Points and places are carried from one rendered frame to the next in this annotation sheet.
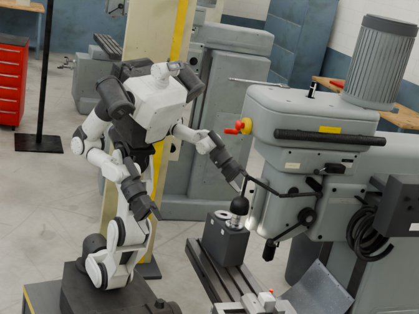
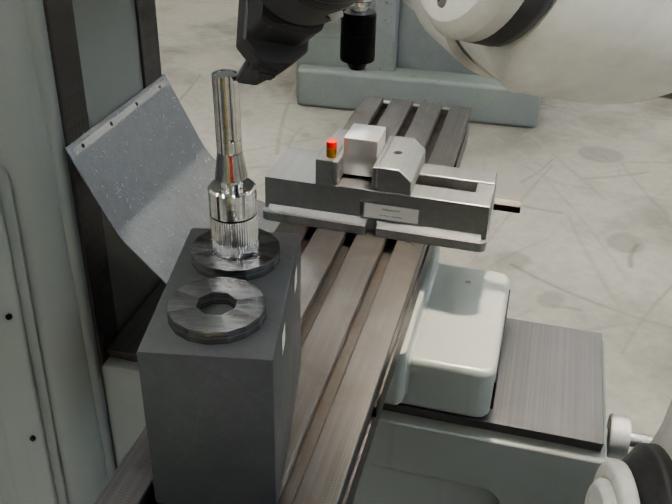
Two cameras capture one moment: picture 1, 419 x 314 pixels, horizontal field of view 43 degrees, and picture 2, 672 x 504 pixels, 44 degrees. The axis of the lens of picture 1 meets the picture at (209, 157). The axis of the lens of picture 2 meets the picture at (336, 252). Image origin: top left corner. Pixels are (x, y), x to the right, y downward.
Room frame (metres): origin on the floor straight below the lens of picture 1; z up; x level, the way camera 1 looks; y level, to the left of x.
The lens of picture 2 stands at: (2.84, 0.33, 1.56)
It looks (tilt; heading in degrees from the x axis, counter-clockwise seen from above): 31 degrees down; 217
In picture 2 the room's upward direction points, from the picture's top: 2 degrees clockwise
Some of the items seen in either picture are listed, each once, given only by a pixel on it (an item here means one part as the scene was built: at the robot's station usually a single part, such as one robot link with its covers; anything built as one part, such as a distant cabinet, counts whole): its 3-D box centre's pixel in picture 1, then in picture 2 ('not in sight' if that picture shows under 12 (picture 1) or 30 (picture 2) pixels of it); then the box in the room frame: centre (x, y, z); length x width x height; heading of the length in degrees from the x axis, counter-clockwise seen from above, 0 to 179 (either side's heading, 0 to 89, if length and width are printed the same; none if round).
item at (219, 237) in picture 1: (224, 237); (231, 356); (2.37, -0.16, 1.03); 0.22 x 0.12 x 0.20; 34
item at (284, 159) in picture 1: (305, 150); not in sight; (1.96, -0.36, 1.68); 0.34 x 0.24 x 0.10; 113
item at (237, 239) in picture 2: (235, 218); (234, 221); (2.33, -0.18, 1.16); 0.05 x 0.05 x 0.06
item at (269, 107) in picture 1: (308, 118); not in sight; (1.95, -0.33, 1.81); 0.47 x 0.26 x 0.16; 113
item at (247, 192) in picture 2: not in sight; (232, 189); (2.33, -0.18, 1.19); 0.05 x 0.05 x 0.01
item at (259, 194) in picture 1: (256, 204); not in sight; (1.91, -0.22, 1.45); 0.04 x 0.04 x 0.21; 23
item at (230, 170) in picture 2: not in sight; (228, 131); (2.33, -0.19, 1.25); 0.03 x 0.03 x 0.11
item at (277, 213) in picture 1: (284, 199); not in sight; (1.95, -0.32, 1.47); 0.21 x 0.19 x 0.32; 23
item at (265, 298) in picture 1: (265, 302); (364, 150); (1.88, -0.35, 1.03); 0.06 x 0.05 x 0.06; 23
